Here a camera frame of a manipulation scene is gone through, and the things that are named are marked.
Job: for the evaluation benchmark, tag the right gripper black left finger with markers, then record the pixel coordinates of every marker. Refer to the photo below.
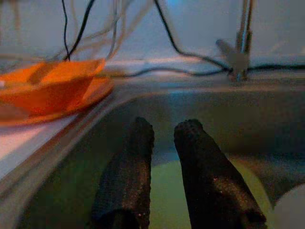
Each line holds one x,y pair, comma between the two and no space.
126,179

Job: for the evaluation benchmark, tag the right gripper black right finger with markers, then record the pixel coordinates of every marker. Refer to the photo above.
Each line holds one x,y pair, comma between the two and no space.
209,179

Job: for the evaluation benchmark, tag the light green plate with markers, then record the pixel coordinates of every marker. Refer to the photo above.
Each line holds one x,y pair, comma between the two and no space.
164,190

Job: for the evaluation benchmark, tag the white ribbed bowl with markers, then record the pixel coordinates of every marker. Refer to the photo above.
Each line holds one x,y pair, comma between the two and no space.
290,207

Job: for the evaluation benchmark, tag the stainless steel sink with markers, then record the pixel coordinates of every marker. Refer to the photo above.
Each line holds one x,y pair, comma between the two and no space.
238,114

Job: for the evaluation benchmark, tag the orange plate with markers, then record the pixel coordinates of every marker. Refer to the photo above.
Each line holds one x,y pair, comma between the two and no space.
47,117

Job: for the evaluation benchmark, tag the orange bowl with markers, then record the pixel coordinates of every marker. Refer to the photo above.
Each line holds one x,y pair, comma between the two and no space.
59,81

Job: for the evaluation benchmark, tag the chrome faucet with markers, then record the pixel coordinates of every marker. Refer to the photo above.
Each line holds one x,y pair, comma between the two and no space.
241,47

